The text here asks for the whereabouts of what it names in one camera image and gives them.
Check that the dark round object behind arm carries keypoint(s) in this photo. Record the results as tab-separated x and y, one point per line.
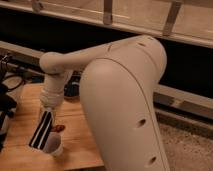
71	89

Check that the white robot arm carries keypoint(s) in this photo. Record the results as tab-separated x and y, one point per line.
116	92

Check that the black equipment at left edge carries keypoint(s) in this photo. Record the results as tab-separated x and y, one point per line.
6	104

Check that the white ceramic cup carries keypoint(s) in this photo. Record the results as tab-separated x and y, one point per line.
53	145

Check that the small red-brown object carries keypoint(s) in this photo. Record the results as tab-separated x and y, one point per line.
58	128

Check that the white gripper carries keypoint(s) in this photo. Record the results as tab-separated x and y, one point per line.
50	99

